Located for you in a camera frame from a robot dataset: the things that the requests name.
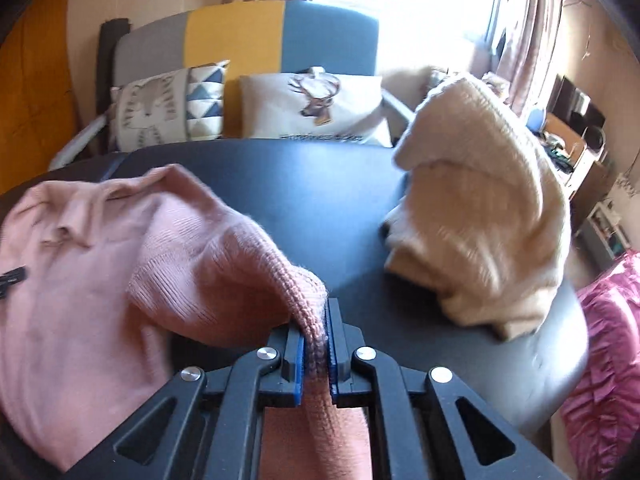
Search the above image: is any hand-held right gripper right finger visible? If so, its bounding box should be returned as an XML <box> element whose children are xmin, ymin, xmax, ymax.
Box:
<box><xmin>325</xmin><ymin>299</ymin><xmax>571</xmax><ymax>480</ymax></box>

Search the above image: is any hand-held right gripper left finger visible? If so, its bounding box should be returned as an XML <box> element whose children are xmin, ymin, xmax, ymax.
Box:
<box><xmin>65</xmin><ymin>324</ymin><xmax>306</xmax><ymax>480</ymax></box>

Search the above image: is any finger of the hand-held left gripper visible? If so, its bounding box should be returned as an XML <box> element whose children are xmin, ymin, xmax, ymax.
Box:
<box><xmin>0</xmin><ymin>267</ymin><xmax>28</xmax><ymax>302</ymax></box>

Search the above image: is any pink knit sweater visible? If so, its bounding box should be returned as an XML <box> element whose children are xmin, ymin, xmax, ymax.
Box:
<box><xmin>0</xmin><ymin>162</ymin><xmax>376</xmax><ymax>480</ymax></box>

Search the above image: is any wooden wardrobe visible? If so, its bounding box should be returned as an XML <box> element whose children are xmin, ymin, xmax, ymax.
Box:
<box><xmin>0</xmin><ymin>0</ymin><xmax>81</xmax><ymax>191</ymax></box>

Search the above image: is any cream knit sweater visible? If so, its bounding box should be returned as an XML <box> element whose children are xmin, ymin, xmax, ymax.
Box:
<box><xmin>382</xmin><ymin>72</ymin><xmax>573</xmax><ymax>343</ymax></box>

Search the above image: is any tiger print cushion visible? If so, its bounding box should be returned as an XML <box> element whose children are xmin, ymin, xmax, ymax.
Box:
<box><xmin>110</xmin><ymin>60</ymin><xmax>231</xmax><ymax>153</ymax></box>

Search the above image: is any deer print cushion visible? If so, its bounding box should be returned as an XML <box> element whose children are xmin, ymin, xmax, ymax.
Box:
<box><xmin>237</xmin><ymin>67</ymin><xmax>393</xmax><ymax>148</ymax></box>

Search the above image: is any pink ruffled bedspread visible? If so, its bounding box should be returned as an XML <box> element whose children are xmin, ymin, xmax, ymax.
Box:
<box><xmin>557</xmin><ymin>250</ymin><xmax>640</xmax><ymax>480</ymax></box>

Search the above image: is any white shelf unit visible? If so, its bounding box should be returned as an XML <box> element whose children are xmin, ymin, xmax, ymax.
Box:
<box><xmin>580</xmin><ymin>200</ymin><xmax>626</xmax><ymax>261</ymax></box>

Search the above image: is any cluttered wooden desk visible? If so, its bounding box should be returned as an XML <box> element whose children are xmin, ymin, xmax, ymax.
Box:
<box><xmin>525</xmin><ymin>75</ymin><xmax>618</xmax><ymax>231</ymax></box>

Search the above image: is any grey yellow blue sofa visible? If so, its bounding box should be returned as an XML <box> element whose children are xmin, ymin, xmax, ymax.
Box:
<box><xmin>47</xmin><ymin>0</ymin><xmax>416</xmax><ymax>171</ymax></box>

